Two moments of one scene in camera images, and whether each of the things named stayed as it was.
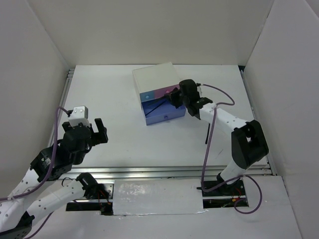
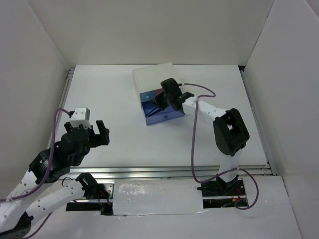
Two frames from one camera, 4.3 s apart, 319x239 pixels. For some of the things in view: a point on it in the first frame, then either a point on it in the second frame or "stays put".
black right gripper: [176, 93] → [158, 99]
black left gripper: [101, 136] stays put
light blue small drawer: [147, 96] stays put
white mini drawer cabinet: [154, 82] stays put
